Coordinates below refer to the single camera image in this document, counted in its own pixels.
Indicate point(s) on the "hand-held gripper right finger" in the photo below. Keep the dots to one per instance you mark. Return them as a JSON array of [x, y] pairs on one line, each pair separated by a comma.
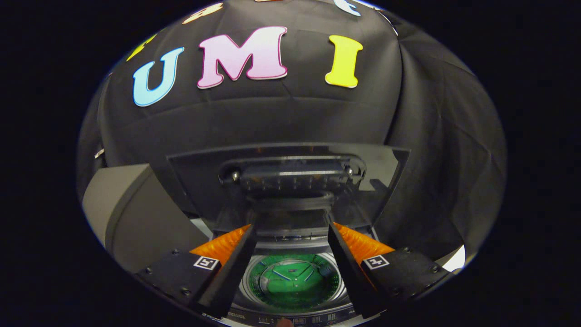
[[349, 272]]

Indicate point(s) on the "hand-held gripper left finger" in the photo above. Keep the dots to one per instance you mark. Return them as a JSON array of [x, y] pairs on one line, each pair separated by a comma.
[[233, 272]]

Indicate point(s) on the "green polo shirt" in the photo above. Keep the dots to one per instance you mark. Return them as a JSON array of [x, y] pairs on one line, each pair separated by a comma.
[[292, 284]]

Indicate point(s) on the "white panel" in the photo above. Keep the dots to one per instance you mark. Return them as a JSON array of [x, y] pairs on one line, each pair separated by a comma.
[[455, 260]]

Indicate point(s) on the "silver clip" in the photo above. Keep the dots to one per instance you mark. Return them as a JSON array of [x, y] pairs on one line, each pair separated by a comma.
[[99, 153]]

